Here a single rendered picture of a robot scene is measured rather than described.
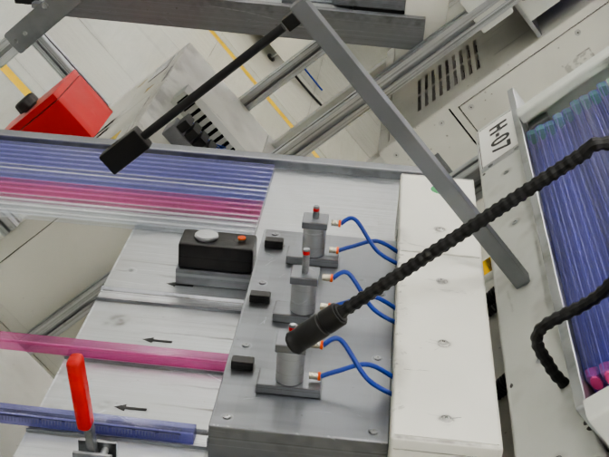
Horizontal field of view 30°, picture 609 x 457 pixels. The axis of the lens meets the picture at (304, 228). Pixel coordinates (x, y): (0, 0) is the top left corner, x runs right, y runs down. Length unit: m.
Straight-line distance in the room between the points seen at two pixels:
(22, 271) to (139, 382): 1.52
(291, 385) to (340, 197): 0.52
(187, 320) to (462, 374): 0.31
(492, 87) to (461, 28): 0.14
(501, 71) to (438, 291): 1.23
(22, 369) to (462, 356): 0.86
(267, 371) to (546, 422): 0.22
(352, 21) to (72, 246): 0.77
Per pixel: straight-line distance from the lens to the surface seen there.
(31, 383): 1.65
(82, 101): 1.89
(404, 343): 0.93
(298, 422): 0.86
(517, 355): 0.97
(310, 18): 0.97
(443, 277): 1.04
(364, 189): 1.40
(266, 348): 0.95
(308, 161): 1.44
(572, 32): 2.20
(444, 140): 2.25
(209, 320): 1.10
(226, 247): 1.14
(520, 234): 1.15
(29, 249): 2.49
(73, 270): 2.48
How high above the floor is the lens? 1.56
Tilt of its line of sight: 20 degrees down
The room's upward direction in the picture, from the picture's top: 55 degrees clockwise
